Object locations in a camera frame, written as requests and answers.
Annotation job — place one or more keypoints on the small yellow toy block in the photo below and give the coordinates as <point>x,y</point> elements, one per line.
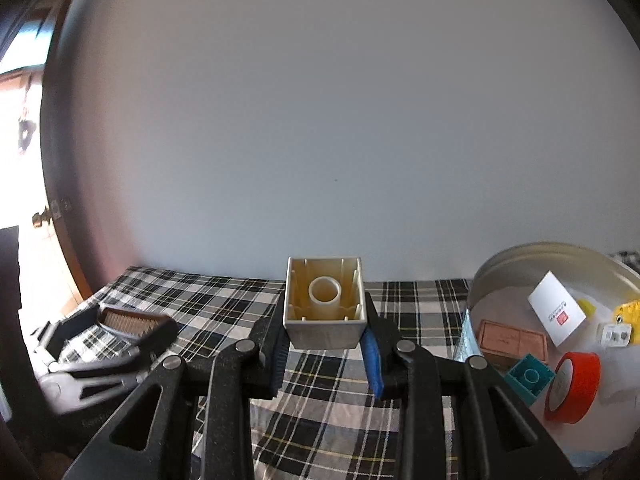
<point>587,307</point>

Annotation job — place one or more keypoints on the brass door knob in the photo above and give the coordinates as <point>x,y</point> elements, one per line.
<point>53,211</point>

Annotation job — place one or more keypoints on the Danisa cookie tin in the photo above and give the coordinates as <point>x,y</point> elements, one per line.
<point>605,443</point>

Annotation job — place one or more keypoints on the red tape roll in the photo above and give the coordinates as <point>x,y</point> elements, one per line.
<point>573,388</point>

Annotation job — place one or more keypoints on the yellow face toy brick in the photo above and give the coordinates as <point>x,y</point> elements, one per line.
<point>629,313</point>

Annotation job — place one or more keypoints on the teal toy brick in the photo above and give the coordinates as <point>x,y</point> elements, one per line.
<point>528,378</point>

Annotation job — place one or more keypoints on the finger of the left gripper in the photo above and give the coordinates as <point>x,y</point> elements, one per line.
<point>139,355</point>
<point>53,336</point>

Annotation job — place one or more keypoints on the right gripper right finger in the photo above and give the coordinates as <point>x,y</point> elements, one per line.
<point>377,344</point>

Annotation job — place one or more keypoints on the white power adapter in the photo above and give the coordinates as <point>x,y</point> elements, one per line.
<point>614,335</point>

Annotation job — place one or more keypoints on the wooden door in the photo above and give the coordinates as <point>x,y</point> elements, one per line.
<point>47,286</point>

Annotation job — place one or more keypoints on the black white plaid tablecloth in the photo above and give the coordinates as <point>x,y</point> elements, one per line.
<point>197,421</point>

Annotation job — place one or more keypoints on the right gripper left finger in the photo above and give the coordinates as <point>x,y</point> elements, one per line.
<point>269,334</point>

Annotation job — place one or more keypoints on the white card box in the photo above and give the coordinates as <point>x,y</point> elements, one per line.
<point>556,309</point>

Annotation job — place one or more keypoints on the cream hollow toy brick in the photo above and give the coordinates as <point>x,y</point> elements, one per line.
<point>324,303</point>

